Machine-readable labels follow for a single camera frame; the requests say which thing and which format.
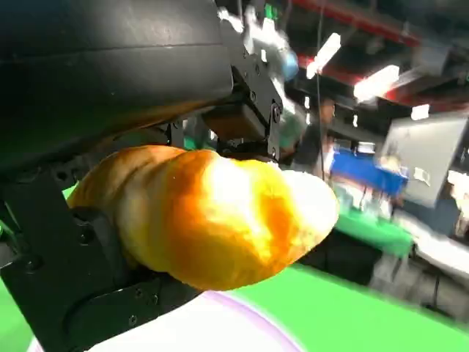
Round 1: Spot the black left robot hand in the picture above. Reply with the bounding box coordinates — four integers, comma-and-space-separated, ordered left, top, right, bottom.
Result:
0, 0, 285, 352

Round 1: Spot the orange white toy bread roll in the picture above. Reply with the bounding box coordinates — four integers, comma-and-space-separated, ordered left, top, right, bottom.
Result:
65, 144, 340, 293

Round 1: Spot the person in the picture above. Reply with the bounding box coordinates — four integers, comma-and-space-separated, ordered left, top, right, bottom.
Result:
292, 97, 336, 180

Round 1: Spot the white ceiling light tube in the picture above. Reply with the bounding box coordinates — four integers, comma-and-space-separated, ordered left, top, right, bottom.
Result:
306, 32, 342, 80
353, 65, 400, 103

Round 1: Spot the blue workshop box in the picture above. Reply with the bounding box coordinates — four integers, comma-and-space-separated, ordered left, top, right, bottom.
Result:
329, 150, 410, 201

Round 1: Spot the lilac plate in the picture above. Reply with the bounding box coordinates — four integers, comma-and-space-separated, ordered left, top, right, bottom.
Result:
25, 289, 305, 352

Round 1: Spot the green covered workshop table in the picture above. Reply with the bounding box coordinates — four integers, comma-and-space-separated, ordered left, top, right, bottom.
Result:
335, 208, 415, 257

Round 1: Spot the grey panel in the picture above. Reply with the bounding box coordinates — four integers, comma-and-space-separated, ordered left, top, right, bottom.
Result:
380, 117, 469, 206

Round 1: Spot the green table cloth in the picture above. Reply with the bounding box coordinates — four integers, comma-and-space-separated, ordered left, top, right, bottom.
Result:
0, 185, 469, 352

